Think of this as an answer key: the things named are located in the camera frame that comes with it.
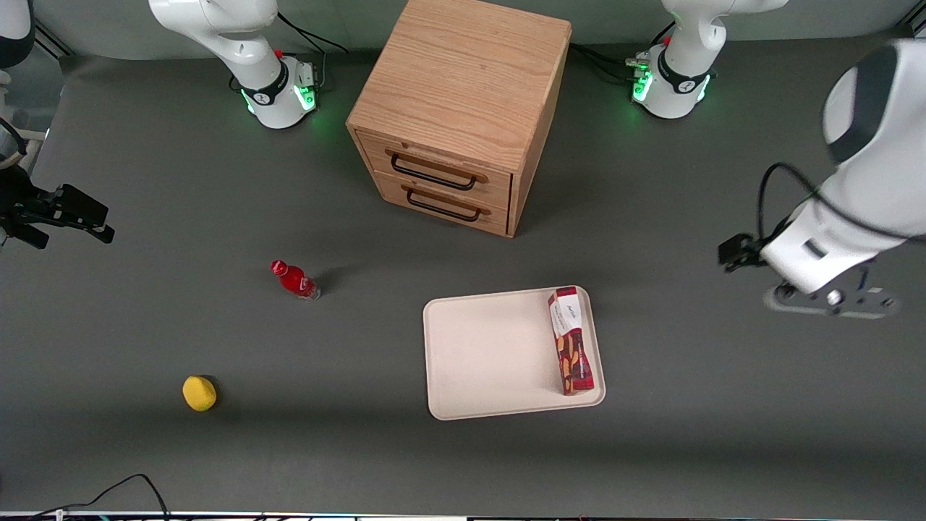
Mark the wooden drawer with pull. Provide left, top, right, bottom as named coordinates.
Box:
left=372, top=171, right=510, bottom=237
left=357, top=131, right=514, bottom=211

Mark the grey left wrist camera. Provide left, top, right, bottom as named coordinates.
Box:
left=763, top=281, right=903, bottom=320

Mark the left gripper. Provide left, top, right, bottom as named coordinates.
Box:
left=718, top=198, right=889, bottom=295

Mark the red plastic drink bottle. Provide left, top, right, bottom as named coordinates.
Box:
left=270, top=259, right=321, bottom=302

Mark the wooden two-drawer cabinet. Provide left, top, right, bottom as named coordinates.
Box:
left=345, top=0, right=573, bottom=239

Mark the beige rectangular tray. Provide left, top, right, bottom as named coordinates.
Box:
left=422, top=285, right=607, bottom=422

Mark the red cookie box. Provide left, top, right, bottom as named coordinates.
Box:
left=547, top=286, right=595, bottom=397

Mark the black right arm base cable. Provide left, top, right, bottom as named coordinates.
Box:
left=229, top=10, right=349, bottom=93

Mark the black arm base cable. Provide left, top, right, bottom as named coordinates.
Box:
left=229, top=10, right=349, bottom=93
left=569, top=20, right=678, bottom=85

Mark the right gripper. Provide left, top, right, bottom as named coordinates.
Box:
left=0, top=166, right=116, bottom=251

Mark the black wire drawer handle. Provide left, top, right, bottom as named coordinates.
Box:
left=390, top=153, right=479, bottom=192
left=406, top=186, right=483, bottom=223

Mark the yellow lemon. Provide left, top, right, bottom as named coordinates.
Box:
left=182, top=374, right=218, bottom=412

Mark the black left arm base cable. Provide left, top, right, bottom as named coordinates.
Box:
left=569, top=20, right=678, bottom=85

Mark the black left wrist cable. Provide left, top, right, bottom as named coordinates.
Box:
left=757, top=162, right=926, bottom=245

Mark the thin black table-edge cable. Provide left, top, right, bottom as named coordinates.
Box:
left=27, top=473, right=172, bottom=521

